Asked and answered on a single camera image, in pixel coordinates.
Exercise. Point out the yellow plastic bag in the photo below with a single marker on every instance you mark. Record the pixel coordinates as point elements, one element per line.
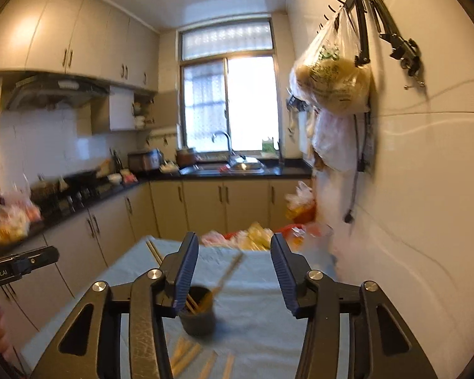
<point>300,205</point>

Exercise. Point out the red basket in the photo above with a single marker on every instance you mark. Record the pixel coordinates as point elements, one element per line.
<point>300,237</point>

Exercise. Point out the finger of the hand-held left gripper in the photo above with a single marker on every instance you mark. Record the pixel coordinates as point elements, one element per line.
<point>39,260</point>

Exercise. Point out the open dish shelf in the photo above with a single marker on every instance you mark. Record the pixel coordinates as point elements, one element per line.
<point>142,112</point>

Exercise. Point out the hanging bag of noodles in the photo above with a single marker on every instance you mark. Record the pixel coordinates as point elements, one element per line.
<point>331,83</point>

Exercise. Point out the dark grey cup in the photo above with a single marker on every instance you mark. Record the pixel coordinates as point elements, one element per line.
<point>199,323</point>

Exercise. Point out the kitchen window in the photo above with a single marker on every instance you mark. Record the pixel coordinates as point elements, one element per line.
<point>245,102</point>

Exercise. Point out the wall hook rail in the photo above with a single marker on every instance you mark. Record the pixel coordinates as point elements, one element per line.
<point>162,138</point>

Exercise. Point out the beige kitchen cabinets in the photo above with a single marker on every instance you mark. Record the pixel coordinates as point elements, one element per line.
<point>83,35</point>
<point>205,201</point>

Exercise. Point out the silver rice cooker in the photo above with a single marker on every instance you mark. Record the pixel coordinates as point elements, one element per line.
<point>144,161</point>

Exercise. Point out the dark kettle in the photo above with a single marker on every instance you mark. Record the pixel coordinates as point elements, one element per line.
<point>115,160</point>

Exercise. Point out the plastic bag of food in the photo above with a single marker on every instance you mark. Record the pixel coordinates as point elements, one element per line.
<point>8,221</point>

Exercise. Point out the black wok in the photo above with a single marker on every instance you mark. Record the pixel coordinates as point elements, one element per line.
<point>83,175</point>

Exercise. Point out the brown clay pot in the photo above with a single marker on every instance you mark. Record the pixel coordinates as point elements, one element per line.
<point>186,158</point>

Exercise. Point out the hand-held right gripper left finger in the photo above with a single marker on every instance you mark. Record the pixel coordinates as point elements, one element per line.
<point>183,272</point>

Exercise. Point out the white hanging plastic bag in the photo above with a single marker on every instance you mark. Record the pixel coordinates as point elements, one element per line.
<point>335,142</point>

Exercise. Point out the green and white carton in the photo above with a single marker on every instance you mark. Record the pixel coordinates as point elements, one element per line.
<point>267,146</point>

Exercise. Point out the glass range hood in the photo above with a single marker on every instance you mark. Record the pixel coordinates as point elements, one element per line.
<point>51,92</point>

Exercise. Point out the black wall shelf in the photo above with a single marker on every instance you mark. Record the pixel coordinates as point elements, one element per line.
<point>296,104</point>

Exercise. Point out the white plate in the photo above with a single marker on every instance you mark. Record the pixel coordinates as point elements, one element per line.
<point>170,168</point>

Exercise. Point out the beige upper kitchen cabinets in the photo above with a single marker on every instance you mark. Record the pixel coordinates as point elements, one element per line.
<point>83,35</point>

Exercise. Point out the white bowl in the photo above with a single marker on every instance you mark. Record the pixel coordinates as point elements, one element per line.
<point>115,178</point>

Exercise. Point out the black kitchen countertop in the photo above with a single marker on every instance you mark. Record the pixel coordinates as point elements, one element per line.
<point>205,171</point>

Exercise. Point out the pink plastic bag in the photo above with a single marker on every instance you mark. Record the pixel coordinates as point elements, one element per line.
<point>212,239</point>

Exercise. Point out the gas stove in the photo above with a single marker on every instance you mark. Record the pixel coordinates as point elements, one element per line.
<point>81,197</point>

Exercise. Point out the steel kitchen sink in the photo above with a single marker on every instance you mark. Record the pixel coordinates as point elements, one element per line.
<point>209,170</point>

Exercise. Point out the clear yellow food bag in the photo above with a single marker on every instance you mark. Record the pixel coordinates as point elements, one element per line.
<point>256,237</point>

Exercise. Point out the white hanging board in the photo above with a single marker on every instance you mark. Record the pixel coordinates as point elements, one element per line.
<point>303,134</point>

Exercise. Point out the beige lower kitchen cabinets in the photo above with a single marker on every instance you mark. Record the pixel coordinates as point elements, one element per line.
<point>205,201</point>

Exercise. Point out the chrome faucet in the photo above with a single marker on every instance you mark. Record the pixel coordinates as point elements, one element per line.
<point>230,148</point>

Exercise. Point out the person's left hand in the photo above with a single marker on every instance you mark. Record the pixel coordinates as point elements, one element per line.
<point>0,343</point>

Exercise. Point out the steel pot lid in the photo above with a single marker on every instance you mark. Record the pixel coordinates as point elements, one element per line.
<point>245,162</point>

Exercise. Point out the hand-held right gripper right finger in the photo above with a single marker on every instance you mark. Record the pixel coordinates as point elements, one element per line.
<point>285,272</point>

